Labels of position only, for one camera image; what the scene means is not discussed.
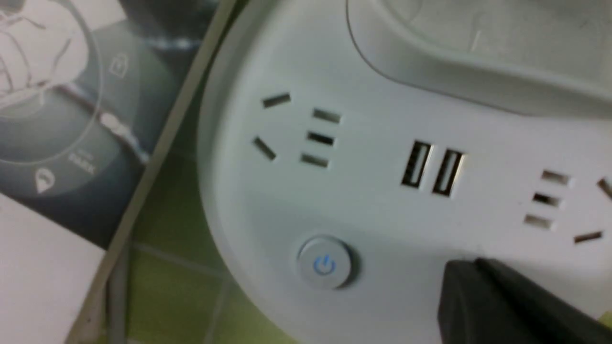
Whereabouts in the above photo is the self-driving textbook, white cover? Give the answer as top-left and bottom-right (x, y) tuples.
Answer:
(0, 0), (238, 344)

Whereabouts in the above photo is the white desk lamp with sockets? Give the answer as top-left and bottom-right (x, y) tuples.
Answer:
(197, 0), (611, 344)

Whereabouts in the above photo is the green checkered tablecloth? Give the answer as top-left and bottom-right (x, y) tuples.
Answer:
(126, 83), (294, 344)

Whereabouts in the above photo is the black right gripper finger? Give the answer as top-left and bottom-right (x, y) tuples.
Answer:
(437, 258), (612, 344)

